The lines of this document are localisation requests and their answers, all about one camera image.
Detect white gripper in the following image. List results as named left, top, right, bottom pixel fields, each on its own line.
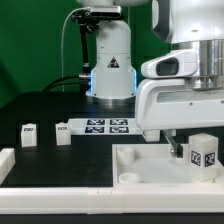
left=135, top=49, right=224, bottom=158

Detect white square tabletop part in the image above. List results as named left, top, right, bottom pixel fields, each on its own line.
left=112, top=144, right=224, bottom=186

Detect white U-shaped obstacle fence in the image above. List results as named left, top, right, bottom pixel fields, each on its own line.
left=0, top=146, right=224, bottom=215

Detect white marker base plate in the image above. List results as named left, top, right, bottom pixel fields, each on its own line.
left=68, top=118, right=142, bottom=135

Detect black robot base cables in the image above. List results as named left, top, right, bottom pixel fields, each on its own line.
left=41, top=74, right=93, bottom=93

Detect black camera stand pole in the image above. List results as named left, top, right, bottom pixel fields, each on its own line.
left=79, top=21, right=99, bottom=74

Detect black camera on stand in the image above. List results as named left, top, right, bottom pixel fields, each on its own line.
left=71, top=7, right=122, bottom=22

